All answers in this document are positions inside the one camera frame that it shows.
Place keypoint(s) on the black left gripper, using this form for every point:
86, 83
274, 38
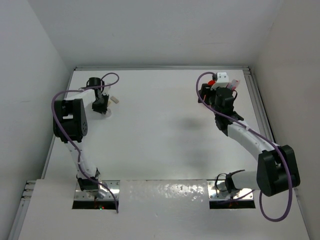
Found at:
102, 109

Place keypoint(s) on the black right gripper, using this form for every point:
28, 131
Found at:
206, 90

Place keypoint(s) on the beige eraser block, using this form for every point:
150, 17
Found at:
114, 99

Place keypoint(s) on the orange highlighter pen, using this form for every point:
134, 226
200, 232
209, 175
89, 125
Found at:
233, 84

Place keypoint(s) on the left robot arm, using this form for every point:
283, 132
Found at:
70, 125

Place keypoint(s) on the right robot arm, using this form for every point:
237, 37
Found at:
276, 165

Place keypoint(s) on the orange round compartment container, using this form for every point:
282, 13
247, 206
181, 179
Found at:
211, 82

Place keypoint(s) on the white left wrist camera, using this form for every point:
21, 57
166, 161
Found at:
106, 89

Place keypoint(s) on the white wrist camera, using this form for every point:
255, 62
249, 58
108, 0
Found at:
106, 89
222, 80

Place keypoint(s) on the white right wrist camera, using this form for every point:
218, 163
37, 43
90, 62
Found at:
222, 80

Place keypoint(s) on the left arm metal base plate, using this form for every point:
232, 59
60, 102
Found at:
102, 194

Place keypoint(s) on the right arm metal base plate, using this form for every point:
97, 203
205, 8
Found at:
218, 192

